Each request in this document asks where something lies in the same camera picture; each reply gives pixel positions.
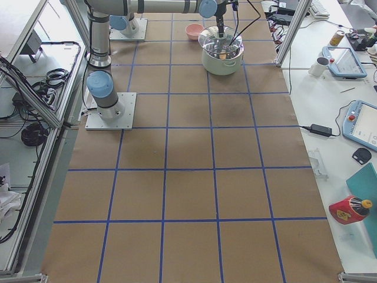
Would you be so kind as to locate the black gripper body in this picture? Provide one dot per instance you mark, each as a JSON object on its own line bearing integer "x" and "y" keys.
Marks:
{"x": 219, "y": 21}

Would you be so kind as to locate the glass pot lid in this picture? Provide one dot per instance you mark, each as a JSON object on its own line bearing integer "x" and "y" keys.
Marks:
{"x": 211, "y": 41}

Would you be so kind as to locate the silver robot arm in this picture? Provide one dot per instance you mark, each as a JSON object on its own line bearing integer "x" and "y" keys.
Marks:
{"x": 161, "y": 80}

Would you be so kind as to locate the mint green cooking pot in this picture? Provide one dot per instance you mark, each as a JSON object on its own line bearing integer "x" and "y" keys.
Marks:
{"x": 222, "y": 64}

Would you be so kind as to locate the pink bowl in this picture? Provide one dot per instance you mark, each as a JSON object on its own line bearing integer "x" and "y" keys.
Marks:
{"x": 193, "y": 31}

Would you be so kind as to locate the white mug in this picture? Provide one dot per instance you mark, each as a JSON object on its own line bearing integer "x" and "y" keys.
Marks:
{"x": 319, "y": 66}

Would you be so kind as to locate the yellow drink can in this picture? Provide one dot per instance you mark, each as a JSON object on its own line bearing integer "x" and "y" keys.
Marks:
{"x": 336, "y": 38}

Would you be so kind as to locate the far teach pendant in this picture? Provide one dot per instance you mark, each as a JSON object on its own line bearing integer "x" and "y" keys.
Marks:
{"x": 344, "y": 62}

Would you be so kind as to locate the teach pendant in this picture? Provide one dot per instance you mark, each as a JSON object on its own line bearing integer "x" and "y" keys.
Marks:
{"x": 344, "y": 62}
{"x": 360, "y": 124}

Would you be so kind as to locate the black power adapter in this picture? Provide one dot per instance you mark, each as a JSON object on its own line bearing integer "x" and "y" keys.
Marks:
{"x": 319, "y": 130}

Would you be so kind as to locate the brown paper table cover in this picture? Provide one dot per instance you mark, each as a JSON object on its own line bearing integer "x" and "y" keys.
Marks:
{"x": 235, "y": 202}

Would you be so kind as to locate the near teach pendant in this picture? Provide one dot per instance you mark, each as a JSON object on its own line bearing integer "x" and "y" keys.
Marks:
{"x": 360, "y": 124}

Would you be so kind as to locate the black round device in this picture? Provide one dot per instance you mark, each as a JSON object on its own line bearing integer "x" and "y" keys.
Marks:
{"x": 362, "y": 156}

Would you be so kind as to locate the teal folder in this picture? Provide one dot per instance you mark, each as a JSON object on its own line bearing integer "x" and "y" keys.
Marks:
{"x": 362, "y": 184}

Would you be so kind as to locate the red bottle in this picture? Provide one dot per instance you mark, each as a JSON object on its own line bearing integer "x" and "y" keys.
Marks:
{"x": 350, "y": 210}

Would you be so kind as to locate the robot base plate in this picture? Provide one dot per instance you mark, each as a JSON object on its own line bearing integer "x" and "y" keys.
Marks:
{"x": 135, "y": 30}

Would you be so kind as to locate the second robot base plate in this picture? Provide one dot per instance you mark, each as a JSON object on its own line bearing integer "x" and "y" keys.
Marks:
{"x": 113, "y": 113}

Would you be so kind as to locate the clear plastic bracket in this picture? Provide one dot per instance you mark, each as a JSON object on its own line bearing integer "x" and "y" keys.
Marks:
{"x": 317, "y": 164}

